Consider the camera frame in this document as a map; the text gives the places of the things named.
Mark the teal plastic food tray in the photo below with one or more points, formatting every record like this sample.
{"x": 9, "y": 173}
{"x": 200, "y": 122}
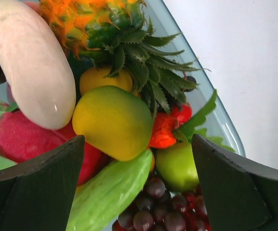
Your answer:
{"x": 218, "y": 126}

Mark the purple grape bunch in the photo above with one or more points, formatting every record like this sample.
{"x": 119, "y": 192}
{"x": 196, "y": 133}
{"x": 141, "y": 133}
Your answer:
{"x": 155, "y": 209}

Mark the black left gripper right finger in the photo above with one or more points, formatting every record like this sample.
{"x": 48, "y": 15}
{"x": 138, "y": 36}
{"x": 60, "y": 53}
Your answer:
{"x": 239, "y": 194}

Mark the red toy dragon fruit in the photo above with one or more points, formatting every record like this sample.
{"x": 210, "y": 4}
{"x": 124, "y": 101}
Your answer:
{"x": 21, "y": 140}

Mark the small yellow toy lemon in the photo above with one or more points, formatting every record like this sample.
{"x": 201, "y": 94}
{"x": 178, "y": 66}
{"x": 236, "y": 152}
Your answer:
{"x": 97, "y": 76}

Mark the orange red toy pepper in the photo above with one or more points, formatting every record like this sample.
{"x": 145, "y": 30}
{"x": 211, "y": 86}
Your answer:
{"x": 162, "y": 135}

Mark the green toy apple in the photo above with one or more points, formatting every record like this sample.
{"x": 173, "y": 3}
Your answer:
{"x": 177, "y": 167}

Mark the red toy tomato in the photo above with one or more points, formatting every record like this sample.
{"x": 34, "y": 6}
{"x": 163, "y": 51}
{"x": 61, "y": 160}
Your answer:
{"x": 182, "y": 113}

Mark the white toy radish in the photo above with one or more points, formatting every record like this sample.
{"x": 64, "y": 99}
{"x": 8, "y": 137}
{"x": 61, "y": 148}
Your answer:
{"x": 35, "y": 66}

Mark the yellow green toy mango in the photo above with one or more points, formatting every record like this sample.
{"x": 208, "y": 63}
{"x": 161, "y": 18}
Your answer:
{"x": 114, "y": 121}

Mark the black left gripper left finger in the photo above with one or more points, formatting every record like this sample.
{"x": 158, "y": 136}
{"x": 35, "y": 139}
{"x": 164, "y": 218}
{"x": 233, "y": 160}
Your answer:
{"x": 37, "y": 195}

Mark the green toy leaf vegetable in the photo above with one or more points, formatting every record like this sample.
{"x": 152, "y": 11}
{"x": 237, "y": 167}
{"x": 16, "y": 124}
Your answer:
{"x": 111, "y": 191}

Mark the toy pineapple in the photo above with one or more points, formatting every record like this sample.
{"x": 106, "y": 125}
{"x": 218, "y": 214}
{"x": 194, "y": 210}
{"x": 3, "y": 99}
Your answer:
{"x": 116, "y": 32}

